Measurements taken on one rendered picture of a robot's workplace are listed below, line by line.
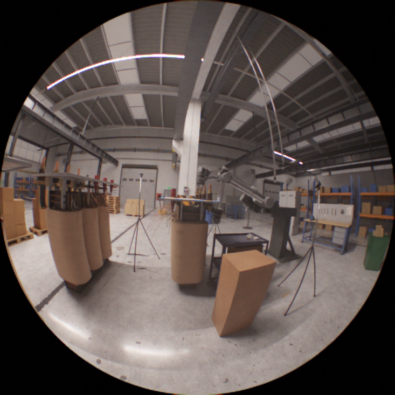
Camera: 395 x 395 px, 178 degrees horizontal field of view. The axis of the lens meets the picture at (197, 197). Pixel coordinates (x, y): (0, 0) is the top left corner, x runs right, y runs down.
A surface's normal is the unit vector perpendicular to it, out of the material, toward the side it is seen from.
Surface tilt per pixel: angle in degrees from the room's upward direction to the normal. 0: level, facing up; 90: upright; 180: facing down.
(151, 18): 174
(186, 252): 90
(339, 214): 90
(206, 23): 180
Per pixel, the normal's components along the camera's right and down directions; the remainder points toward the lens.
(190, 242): 0.21, 0.00
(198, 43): -0.06, 1.00
